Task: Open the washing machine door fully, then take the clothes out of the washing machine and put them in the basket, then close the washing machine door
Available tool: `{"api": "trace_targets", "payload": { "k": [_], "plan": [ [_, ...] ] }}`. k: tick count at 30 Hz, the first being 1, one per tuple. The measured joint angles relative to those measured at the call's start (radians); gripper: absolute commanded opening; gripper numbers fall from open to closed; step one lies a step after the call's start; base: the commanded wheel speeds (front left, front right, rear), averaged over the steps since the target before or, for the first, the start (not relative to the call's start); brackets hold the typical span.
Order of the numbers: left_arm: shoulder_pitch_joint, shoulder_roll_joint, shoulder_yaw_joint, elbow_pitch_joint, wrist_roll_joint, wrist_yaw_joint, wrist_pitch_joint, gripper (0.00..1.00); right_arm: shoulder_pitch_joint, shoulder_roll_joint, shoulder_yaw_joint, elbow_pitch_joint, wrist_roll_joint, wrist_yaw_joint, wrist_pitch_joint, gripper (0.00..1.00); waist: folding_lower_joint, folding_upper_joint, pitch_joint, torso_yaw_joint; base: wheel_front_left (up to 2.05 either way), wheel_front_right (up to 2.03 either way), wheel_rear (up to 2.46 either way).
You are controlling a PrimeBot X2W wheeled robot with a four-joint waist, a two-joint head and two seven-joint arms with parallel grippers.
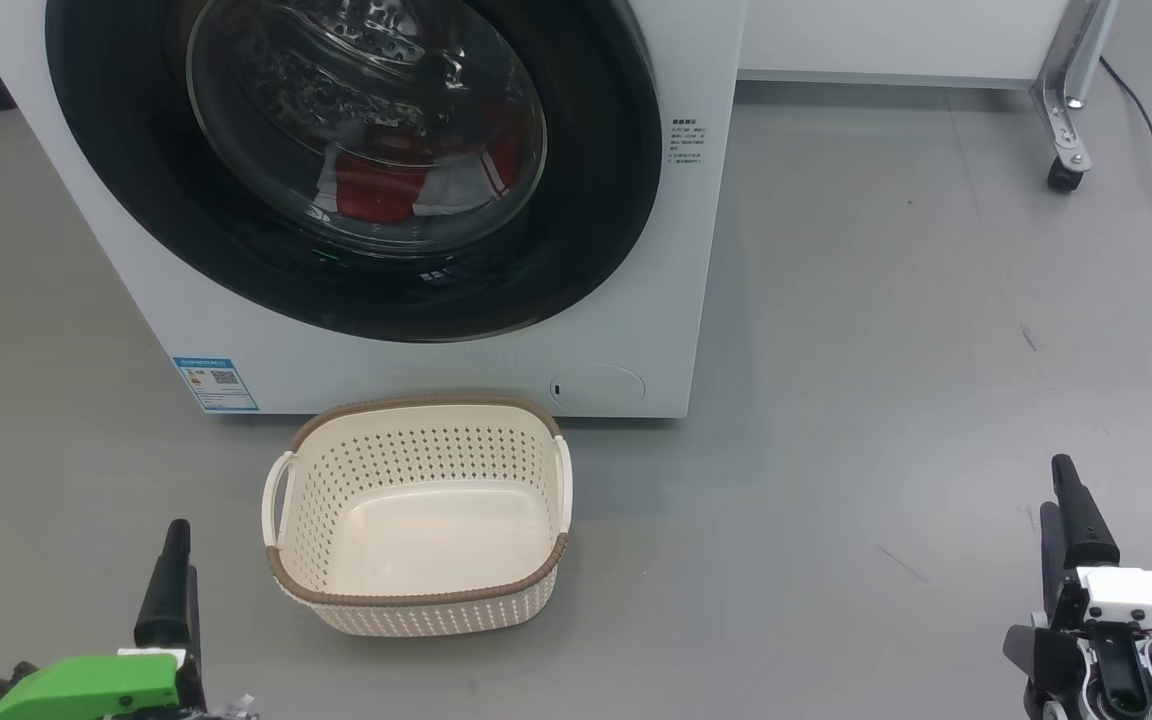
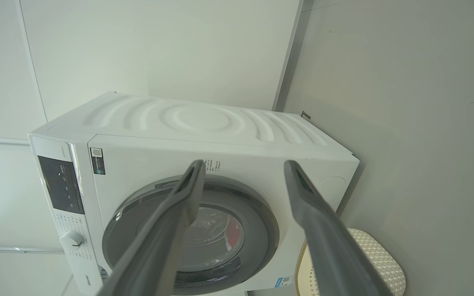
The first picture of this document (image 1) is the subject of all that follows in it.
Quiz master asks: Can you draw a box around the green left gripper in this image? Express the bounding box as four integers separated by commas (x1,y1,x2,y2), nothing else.
0,520,257,720

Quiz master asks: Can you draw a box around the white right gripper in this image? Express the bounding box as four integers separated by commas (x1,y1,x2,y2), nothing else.
1003,454,1152,720

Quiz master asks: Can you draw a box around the washing machine door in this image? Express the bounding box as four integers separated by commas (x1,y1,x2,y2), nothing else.
44,0,664,344

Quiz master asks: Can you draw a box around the red basketball jersey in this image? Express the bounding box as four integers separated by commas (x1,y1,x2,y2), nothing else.
414,100,529,219

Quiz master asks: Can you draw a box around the cream perforated laundry basket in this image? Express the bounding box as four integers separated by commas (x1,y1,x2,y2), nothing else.
261,393,574,639

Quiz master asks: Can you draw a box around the white front-load washing machine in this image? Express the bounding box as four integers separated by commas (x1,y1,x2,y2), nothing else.
0,0,749,421

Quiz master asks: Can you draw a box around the stainless steel washer drum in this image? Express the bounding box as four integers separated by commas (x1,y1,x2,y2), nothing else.
186,0,549,256

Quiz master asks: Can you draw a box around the blue energy label sticker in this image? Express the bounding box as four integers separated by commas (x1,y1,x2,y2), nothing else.
172,357,260,413

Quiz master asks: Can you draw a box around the round filter cover flap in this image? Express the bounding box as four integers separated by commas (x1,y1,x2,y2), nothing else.
549,364,647,410

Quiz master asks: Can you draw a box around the white panel board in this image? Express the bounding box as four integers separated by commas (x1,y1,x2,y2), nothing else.
736,0,1077,91

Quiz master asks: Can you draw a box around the silver metal frame leg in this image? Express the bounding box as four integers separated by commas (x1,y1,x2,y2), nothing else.
1031,0,1122,171

